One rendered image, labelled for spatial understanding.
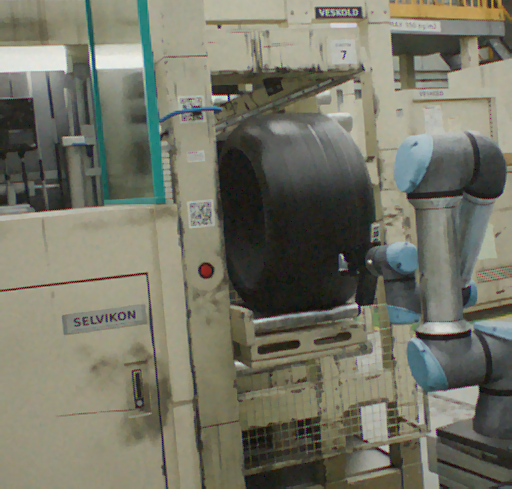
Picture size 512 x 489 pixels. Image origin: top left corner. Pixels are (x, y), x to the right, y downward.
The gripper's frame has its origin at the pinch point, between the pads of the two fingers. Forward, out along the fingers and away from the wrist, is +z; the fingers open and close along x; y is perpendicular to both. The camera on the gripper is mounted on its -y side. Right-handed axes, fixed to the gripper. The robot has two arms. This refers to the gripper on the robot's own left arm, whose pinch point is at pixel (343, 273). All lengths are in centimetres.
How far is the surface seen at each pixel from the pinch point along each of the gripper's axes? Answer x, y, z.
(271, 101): -7, 60, 51
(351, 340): -5.1, -19.3, 11.2
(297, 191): 12.4, 23.1, -4.7
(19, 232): 87, 15, -56
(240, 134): 18, 43, 17
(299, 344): 10.5, -18.2, 12.5
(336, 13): -43, 96, 64
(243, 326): 27.1, -10.7, 9.8
